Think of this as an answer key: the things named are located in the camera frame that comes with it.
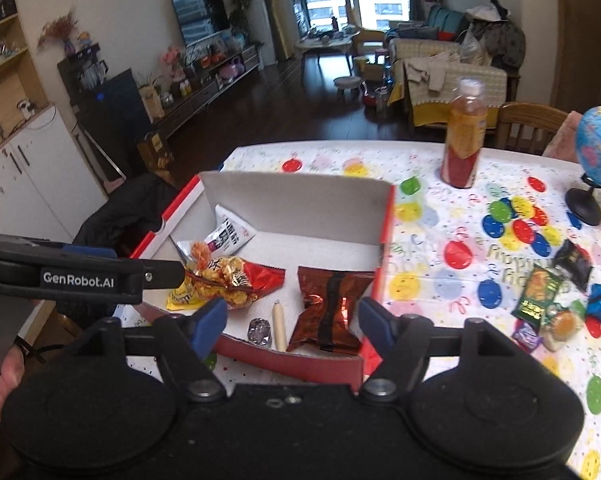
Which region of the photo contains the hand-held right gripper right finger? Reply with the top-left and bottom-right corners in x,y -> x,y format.
357,296 -> 518,403

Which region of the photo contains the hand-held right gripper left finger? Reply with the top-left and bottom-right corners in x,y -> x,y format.
73,298 -> 228,403

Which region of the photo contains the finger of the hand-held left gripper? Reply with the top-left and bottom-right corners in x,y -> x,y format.
55,241 -> 131,261
141,259 -> 187,294

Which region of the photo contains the yellow snack packet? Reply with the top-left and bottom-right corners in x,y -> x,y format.
167,280 -> 204,311

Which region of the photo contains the silver packet orange snack picture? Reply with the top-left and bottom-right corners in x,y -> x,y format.
177,240 -> 216,273

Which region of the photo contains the dark red foil packet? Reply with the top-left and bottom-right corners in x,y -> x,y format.
286,266 -> 376,353

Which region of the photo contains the small round candy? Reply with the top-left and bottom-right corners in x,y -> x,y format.
248,317 -> 272,347

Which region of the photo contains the red rice cracker packet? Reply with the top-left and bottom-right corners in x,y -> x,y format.
188,255 -> 287,311

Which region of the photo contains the white snack packet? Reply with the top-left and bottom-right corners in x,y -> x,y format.
203,204 -> 258,256

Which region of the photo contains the red cardboard box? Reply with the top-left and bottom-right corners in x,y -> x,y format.
123,170 -> 396,393

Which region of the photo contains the purple candy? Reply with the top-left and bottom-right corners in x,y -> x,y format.
511,319 -> 542,349

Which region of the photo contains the green snack packet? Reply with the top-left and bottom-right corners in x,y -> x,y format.
511,265 -> 563,323

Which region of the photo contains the round pastry clear packet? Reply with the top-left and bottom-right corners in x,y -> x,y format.
539,305 -> 586,352

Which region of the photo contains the black snack packet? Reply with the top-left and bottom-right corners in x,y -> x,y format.
553,240 -> 593,293

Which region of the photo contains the person's left hand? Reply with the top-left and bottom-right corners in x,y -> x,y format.
0,345 -> 28,423

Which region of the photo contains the black jacket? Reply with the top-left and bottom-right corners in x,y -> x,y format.
73,172 -> 181,261

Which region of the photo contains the balloon print tablecloth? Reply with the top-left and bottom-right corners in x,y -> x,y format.
120,141 -> 601,480

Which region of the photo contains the white cabinet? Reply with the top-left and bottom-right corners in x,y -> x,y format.
0,105 -> 108,246

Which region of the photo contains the black floor appliance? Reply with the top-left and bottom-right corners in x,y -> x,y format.
58,45 -> 154,181

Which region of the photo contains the beige gift bag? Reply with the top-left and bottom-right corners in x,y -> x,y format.
139,85 -> 166,121

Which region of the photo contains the low television stand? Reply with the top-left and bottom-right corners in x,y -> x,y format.
150,45 -> 261,141

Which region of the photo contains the orange juice bottle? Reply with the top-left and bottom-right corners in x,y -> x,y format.
440,78 -> 487,190

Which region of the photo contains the red toy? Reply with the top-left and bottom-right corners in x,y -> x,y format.
363,85 -> 390,108

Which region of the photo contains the dried flower vase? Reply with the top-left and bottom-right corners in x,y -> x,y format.
37,10 -> 78,57

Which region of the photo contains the small round stool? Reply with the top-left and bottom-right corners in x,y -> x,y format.
333,75 -> 363,98

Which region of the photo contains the wooden dining chair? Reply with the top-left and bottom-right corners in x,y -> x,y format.
495,101 -> 571,153

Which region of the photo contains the pink towel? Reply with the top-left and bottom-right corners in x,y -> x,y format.
541,110 -> 583,163

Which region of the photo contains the flat screen television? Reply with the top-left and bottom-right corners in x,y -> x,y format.
172,0 -> 230,47

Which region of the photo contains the sofa with cream cover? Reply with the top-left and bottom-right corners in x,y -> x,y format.
385,5 -> 521,128

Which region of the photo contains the white tower air conditioner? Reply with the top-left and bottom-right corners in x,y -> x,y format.
238,0 -> 276,68

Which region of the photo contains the wooden armchair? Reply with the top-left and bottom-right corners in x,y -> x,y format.
343,0 -> 387,56

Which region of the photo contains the green house plant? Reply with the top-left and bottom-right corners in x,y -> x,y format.
229,0 -> 254,41

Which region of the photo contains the wooden coffee table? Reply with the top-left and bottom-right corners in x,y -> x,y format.
294,30 -> 361,68

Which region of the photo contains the blue desk globe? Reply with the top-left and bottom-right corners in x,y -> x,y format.
565,106 -> 601,227

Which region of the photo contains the window curtain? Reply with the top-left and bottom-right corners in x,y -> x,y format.
260,0 -> 306,63

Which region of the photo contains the pile of bags and clothes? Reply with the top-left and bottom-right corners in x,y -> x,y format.
457,0 -> 527,68

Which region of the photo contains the brown wooden door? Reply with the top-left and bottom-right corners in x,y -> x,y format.
550,0 -> 601,113

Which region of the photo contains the wooden wall shelf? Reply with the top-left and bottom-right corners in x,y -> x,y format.
0,0 -> 48,161

